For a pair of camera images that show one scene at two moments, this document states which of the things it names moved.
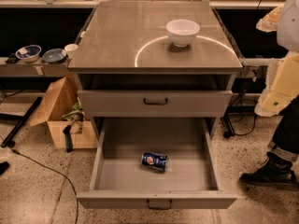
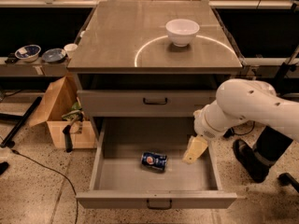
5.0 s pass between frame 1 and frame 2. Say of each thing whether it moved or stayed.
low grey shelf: stayed
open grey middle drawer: stayed
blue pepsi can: stayed
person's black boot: moved
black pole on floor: stayed
